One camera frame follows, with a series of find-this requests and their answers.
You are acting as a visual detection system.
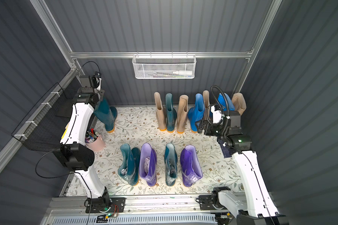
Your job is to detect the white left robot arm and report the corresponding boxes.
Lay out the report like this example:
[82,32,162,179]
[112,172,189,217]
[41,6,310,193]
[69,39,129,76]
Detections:
[51,71,106,200]

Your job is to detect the pink pen cup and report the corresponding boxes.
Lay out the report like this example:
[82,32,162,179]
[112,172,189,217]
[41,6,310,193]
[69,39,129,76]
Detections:
[85,128,105,152]

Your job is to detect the white wire mesh basket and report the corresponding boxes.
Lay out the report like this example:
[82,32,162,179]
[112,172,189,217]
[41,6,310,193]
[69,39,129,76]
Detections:
[132,54,197,79]

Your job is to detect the white tube in basket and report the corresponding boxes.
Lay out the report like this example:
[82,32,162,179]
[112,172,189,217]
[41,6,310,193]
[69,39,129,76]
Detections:
[172,70,193,77]

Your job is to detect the blue boot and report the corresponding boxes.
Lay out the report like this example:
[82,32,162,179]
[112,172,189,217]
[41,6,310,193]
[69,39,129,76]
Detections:
[188,93,205,133]
[209,92,236,119]

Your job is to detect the beige boot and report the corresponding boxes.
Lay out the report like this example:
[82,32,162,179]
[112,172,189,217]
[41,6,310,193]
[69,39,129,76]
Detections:
[232,93,247,115]
[177,95,189,134]
[202,90,210,120]
[154,92,167,131]

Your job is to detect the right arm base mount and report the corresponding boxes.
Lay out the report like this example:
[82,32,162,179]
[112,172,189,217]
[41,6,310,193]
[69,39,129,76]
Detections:
[195,187,231,211]

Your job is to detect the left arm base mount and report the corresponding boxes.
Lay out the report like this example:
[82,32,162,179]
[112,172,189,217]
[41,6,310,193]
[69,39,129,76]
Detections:
[84,197,126,213]

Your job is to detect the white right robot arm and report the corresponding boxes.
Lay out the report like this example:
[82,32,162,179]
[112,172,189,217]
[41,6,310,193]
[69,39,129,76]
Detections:
[195,110,289,225]

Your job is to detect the dark blue book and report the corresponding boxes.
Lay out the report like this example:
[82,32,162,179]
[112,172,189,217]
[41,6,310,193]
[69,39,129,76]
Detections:
[217,137,236,158]

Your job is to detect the purple boot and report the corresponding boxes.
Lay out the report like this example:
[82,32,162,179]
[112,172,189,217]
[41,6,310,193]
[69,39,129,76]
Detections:
[139,143,157,187]
[180,145,203,187]

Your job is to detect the dark teal boot back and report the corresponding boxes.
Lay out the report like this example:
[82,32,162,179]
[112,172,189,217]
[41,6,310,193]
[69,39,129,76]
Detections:
[94,98,117,133]
[165,93,177,133]

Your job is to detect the yellow sticky notes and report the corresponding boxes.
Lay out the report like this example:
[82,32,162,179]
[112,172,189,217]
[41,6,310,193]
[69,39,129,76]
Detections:
[61,123,69,143]

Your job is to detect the black wire wall basket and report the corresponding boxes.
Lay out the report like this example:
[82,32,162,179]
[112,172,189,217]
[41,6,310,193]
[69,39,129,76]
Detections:
[11,80,81,152]

